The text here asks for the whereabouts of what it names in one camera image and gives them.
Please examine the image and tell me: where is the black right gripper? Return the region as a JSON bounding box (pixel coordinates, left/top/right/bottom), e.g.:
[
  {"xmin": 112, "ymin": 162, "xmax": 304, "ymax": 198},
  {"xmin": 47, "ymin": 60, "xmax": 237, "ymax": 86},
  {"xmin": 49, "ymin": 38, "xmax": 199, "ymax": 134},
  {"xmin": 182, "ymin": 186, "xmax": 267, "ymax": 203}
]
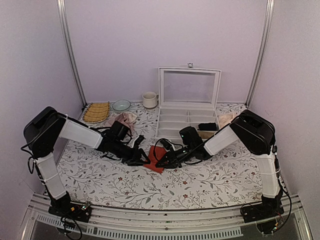
[{"xmin": 157, "ymin": 145, "xmax": 195, "ymax": 170}]

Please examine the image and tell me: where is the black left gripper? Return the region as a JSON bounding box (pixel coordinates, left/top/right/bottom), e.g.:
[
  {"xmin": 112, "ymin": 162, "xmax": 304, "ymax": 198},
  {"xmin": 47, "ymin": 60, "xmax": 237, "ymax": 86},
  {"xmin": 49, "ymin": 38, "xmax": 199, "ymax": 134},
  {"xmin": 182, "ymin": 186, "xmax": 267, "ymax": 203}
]
[{"xmin": 112, "ymin": 140, "xmax": 152, "ymax": 166}]

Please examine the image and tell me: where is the red and white underwear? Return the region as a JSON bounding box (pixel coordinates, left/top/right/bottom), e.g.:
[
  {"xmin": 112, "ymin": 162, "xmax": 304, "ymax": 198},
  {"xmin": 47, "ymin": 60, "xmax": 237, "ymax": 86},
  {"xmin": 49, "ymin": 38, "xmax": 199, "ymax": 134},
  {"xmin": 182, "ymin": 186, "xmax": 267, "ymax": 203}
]
[{"xmin": 143, "ymin": 145, "xmax": 167, "ymax": 174}]

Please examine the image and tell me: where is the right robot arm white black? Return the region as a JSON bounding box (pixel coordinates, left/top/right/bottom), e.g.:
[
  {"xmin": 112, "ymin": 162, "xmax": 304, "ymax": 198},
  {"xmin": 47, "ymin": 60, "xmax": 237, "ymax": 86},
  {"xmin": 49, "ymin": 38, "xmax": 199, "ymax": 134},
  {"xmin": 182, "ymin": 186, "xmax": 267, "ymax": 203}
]
[{"xmin": 156, "ymin": 110, "xmax": 284, "ymax": 218}]

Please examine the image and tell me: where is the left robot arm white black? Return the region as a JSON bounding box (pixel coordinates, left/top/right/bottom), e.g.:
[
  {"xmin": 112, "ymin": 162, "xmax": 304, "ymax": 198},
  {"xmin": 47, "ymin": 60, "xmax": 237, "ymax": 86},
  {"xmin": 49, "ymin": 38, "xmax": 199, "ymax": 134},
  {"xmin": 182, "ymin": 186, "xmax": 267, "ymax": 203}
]
[{"xmin": 20, "ymin": 106, "xmax": 151, "ymax": 217}]

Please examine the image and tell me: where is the pink crumpled underwear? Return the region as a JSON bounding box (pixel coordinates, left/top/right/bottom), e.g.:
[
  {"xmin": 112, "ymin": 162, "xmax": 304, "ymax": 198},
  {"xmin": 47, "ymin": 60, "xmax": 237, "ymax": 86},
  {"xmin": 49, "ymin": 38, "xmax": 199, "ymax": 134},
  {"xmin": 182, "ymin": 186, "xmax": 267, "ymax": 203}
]
[{"xmin": 107, "ymin": 111, "xmax": 138, "ymax": 132}]

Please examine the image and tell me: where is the tan rolled underwear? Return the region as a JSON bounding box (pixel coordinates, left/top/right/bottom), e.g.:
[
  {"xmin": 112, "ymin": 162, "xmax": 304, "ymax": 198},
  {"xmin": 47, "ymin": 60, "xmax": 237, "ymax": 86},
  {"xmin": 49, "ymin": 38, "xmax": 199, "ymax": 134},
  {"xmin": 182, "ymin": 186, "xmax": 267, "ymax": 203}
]
[{"xmin": 197, "ymin": 130, "xmax": 217, "ymax": 140}]

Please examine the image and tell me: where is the black rolled underwear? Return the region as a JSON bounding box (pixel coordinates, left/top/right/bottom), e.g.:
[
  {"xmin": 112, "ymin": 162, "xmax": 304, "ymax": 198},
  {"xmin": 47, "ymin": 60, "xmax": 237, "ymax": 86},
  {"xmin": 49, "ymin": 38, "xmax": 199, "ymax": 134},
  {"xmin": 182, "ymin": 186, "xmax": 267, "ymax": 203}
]
[{"xmin": 198, "ymin": 122, "xmax": 218, "ymax": 131}]

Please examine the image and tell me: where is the beige crumpled underwear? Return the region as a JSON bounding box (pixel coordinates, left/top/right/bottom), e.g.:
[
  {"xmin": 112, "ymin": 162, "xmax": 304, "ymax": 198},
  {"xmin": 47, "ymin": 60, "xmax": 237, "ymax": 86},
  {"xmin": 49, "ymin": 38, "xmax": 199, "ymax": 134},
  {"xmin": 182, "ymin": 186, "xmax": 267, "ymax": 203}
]
[{"xmin": 218, "ymin": 112, "xmax": 237, "ymax": 129}]

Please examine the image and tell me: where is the light green glass bowl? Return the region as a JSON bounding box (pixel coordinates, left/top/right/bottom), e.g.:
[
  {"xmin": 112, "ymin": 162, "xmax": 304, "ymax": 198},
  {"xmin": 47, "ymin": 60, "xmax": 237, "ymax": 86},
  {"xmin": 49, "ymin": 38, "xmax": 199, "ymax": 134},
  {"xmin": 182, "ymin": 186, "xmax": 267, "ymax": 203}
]
[{"xmin": 112, "ymin": 99, "xmax": 131, "ymax": 112}]

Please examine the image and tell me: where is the white ceramic mug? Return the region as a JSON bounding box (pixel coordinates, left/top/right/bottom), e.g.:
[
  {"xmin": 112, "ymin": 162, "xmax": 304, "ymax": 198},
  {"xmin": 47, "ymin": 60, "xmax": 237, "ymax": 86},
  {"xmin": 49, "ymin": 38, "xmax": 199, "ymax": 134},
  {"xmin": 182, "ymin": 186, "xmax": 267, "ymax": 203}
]
[{"xmin": 142, "ymin": 91, "xmax": 158, "ymax": 109}]

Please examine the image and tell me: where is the woven bamboo tray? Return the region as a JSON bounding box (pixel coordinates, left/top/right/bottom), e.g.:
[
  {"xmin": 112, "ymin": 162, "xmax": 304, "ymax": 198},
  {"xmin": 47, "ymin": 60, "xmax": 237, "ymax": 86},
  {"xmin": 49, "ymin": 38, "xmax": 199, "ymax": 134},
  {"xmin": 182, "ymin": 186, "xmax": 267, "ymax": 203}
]
[{"xmin": 82, "ymin": 102, "xmax": 110, "ymax": 123}]

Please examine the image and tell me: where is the white compartment storage box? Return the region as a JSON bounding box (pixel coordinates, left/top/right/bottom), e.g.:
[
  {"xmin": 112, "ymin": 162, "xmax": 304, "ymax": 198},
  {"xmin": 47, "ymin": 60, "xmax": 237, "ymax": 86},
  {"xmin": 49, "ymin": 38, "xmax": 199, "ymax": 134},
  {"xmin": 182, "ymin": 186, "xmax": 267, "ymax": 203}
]
[{"xmin": 155, "ymin": 67, "xmax": 222, "ymax": 144}]

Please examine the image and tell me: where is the floral patterned table mat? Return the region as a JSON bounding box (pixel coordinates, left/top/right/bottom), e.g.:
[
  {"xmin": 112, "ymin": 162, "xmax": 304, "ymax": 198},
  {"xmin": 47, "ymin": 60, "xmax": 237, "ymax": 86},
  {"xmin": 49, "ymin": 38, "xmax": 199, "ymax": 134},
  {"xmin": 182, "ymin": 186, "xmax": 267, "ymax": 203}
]
[{"xmin": 48, "ymin": 100, "xmax": 286, "ymax": 210}]

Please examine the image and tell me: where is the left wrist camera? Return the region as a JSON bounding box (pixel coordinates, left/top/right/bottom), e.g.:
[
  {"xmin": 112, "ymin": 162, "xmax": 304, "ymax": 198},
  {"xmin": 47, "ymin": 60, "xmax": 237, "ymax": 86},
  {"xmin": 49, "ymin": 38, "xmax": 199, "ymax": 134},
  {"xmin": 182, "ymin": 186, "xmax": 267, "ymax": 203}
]
[{"xmin": 108, "ymin": 120, "xmax": 132, "ymax": 142}]

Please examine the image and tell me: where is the aluminium front rail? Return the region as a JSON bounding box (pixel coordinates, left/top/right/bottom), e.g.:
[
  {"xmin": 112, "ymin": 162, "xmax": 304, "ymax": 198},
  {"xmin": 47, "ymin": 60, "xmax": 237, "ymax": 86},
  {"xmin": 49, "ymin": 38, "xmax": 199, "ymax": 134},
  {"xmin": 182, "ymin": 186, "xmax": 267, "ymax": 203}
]
[{"xmin": 18, "ymin": 193, "xmax": 315, "ymax": 240}]

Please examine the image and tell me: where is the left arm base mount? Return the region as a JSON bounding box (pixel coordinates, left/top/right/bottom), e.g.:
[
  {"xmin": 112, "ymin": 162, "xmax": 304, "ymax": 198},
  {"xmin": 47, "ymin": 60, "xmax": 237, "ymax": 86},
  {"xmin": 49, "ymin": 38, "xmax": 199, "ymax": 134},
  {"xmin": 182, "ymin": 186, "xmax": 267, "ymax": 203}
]
[{"xmin": 48, "ymin": 200, "xmax": 92, "ymax": 223}]

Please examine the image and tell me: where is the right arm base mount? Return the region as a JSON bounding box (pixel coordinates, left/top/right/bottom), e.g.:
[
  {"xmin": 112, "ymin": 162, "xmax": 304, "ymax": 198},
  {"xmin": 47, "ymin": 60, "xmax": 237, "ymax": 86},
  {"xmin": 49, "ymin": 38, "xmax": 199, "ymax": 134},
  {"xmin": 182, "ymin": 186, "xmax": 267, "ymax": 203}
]
[{"xmin": 240, "ymin": 203, "xmax": 286, "ymax": 235}]

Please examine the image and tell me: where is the left aluminium frame post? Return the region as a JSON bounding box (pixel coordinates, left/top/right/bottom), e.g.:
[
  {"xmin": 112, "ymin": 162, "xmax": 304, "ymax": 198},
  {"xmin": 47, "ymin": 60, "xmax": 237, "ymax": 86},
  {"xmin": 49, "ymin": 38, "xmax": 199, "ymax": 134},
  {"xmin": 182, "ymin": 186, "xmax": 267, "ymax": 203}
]
[{"xmin": 56, "ymin": 0, "xmax": 88, "ymax": 108}]

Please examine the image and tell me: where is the aluminium frame post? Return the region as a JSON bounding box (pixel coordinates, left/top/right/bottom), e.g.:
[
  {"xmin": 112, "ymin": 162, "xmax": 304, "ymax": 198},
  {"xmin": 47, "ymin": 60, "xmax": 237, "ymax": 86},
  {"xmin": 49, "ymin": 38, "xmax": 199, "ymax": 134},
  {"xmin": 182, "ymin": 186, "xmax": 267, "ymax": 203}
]
[
  {"xmin": 56, "ymin": 0, "xmax": 88, "ymax": 108},
  {"xmin": 245, "ymin": 0, "xmax": 275, "ymax": 108}
]

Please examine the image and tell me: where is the right aluminium frame post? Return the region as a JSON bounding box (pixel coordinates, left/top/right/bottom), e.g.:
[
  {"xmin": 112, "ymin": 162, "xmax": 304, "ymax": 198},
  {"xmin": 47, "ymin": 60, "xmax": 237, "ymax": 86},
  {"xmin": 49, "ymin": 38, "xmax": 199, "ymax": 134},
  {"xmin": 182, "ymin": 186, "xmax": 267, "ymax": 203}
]
[{"xmin": 245, "ymin": 0, "xmax": 275, "ymax": 108}]

